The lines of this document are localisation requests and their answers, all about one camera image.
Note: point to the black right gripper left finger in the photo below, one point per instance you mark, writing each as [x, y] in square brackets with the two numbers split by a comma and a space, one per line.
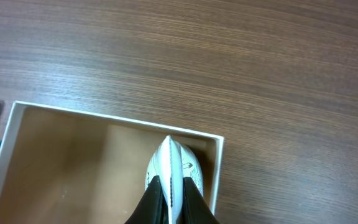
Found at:
[152, 208]

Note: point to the white open cardboard box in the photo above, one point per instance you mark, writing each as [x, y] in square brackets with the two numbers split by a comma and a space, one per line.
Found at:
[66, 166]

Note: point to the white bamboo-print lotion tube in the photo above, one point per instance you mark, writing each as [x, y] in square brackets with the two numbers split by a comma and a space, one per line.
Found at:
[172, 162]

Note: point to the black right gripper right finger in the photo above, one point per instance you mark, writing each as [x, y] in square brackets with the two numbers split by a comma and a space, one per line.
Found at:
[195, 209]

